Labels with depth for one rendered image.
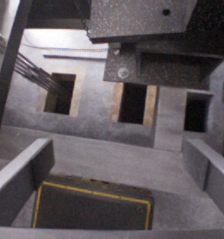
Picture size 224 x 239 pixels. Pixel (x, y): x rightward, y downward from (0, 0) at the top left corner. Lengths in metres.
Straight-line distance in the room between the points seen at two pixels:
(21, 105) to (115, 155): 1.19
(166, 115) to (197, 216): 0.95
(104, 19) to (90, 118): 0.95
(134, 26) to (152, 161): 0.44
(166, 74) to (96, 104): 0.80
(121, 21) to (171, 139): 0.41
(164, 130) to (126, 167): 0.19
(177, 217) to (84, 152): 0.94
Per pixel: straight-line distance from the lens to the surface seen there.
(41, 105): 1.55
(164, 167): 0.64
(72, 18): 1.21
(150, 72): 0.68
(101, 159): 0.64
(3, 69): 0.85
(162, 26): 0.49
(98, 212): 1.06
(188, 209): 1.41
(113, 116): 1.32
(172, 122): 0.65
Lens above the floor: 1.29
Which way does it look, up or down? 78 degrees down
